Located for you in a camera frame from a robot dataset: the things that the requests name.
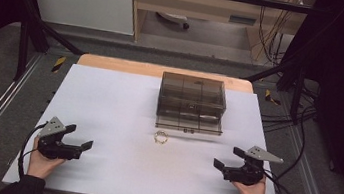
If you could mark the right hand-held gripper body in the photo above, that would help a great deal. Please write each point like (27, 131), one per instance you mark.
(249, 172)

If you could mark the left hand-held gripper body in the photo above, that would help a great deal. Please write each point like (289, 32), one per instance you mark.
(54, 148)

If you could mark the smoky clear drawer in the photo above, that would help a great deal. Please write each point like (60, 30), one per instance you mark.
(189, 125)

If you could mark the smoky clear jewelry box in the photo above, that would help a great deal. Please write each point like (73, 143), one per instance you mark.
(192, 96)

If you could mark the person's left hand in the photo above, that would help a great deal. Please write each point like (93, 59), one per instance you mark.
(40, 165)

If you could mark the white table sheet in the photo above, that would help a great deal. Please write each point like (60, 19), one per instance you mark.
(107, 115)

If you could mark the yellow black floor tape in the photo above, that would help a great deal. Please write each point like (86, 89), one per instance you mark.
(271, 98)
(58, 64)

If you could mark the white cabinet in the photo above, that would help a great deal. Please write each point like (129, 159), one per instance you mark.
(81, 1)

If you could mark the office chair base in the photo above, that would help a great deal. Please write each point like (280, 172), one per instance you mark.
(175, 18)

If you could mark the light wooden desk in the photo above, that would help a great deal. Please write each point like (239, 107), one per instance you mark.
(205, 7)

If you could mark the black metal frame leg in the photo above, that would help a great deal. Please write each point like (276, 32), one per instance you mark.
(28, 37)
(292, 72)

